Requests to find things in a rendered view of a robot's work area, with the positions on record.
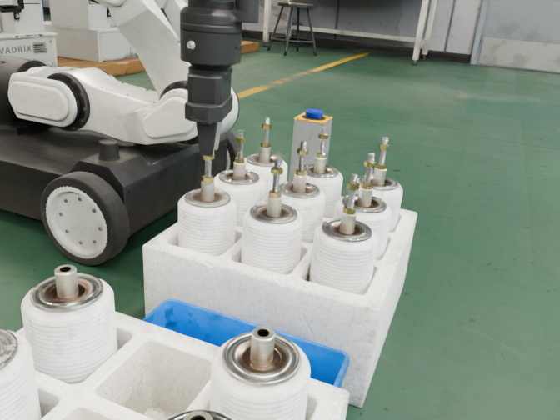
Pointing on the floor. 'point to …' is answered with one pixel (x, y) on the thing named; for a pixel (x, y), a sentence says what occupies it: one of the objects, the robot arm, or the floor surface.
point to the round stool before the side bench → (297, 27)
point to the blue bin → (182, 317)
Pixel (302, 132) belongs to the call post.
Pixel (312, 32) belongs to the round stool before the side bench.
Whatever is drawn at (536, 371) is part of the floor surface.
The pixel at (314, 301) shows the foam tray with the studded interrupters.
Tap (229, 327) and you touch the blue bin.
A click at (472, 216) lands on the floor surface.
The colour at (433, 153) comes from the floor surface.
